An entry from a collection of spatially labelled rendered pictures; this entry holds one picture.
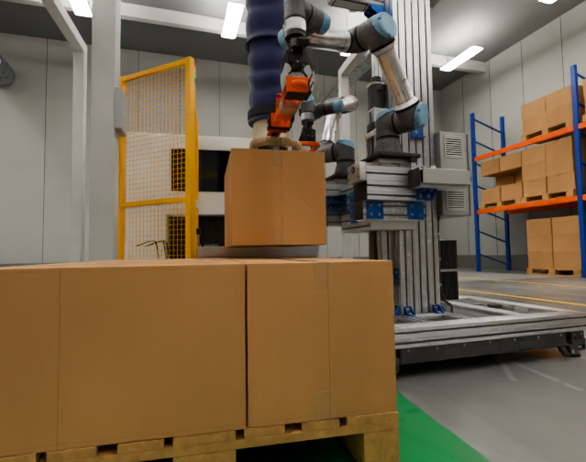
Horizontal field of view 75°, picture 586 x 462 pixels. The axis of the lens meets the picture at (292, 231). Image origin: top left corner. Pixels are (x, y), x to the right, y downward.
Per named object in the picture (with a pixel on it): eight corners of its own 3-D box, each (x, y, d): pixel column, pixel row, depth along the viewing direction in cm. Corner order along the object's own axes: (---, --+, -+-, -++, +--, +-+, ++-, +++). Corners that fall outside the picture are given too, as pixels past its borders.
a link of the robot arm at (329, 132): (331, 153, 234) (344, 92, 259) (309, 157, 241) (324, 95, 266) (337, 166, 243) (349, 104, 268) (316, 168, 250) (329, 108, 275)
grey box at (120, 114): (120, 136, 288) (120, 97, 290) (127, 137, 290) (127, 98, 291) (114, 127, 269) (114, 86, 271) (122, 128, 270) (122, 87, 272)
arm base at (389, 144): (392, 161, 200) (392, 143, 201) (410, 154, 186) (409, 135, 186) (367, 159, 196) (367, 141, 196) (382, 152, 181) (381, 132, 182)
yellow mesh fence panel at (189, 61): (108, 324, 315) (112, 77, 326) (118, 321, 324) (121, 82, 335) (191, 331, 277) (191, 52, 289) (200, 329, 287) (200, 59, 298)
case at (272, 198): (224, 247, 211) (224, 176, 213) (294, 247, 220) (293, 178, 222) (231, 246, 152) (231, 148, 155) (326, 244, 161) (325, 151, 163)
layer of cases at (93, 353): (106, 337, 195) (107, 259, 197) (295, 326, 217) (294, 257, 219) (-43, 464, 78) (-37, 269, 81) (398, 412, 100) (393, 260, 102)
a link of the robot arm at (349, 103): (364, 109, 262) (342, 115, 221) (349, 112, 267) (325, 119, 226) (361, 92, 259) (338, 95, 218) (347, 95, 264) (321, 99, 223)
